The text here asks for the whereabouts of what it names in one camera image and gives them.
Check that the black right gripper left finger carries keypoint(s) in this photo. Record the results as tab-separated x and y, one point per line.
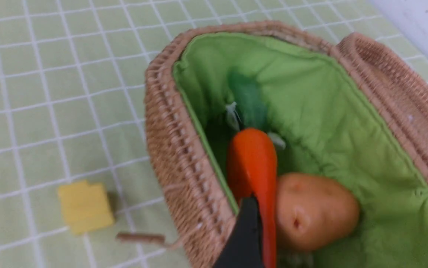
244	247

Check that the brown toy potato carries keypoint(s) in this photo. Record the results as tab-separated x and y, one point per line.
313	211

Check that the orange toy carrot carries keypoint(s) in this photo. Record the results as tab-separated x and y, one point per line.
252	161

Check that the yellow foam block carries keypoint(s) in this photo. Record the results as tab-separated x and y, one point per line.
85	206

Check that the woven rattan basket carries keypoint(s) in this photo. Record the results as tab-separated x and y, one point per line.
354	112

